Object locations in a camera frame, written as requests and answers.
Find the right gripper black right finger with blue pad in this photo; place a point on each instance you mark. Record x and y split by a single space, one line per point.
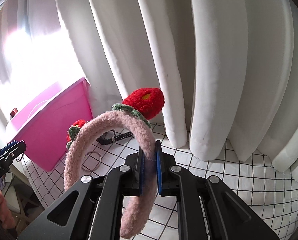
207 207

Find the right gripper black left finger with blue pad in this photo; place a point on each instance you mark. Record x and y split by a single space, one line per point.
92 207

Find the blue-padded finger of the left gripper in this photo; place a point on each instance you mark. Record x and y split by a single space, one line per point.
7 147

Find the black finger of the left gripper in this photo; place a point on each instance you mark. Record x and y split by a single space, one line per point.
14 151

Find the pink crochet strawberry headband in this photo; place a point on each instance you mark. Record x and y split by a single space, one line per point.
132 114

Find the person's hand on gripper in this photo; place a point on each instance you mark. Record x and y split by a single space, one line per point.
6 216

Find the red metal bottle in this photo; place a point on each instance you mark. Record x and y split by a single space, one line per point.
13 112

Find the pink plastic storage bin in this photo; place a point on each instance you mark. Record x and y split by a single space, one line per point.
44 122

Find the white black grid bedsheet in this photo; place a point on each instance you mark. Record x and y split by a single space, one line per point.
271 194

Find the white pleated curtain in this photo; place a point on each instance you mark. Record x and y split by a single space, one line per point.
228 68

